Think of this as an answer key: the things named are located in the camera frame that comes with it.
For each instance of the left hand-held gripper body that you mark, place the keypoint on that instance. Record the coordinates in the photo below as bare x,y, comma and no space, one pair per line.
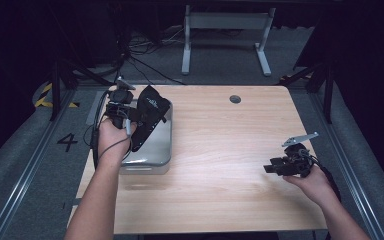
120,100

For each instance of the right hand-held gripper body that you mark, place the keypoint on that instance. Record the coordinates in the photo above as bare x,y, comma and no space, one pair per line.
296,161

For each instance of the grey plastic storage bin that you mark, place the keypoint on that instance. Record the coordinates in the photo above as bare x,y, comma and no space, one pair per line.
158,146

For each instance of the person's right hand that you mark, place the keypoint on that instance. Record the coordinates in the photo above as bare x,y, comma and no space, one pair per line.
313,186

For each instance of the person's left hand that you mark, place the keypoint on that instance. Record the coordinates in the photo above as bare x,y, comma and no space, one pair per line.
113,143

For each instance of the grey floor tape patch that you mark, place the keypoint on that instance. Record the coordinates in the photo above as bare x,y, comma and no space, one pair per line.
93,106

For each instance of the black tripod stand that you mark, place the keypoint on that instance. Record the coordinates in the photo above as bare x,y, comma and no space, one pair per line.
63,76

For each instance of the yellow black hazard tape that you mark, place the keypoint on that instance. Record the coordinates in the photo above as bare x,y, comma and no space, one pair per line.
45,95

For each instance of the black metal stand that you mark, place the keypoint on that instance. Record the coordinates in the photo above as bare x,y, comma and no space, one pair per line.
326,83

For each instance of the grey metal floor rail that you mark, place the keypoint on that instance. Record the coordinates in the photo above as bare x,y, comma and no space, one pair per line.
346,166
30,166

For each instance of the white metal table frame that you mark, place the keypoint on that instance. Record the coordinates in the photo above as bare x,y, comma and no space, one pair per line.
225,21

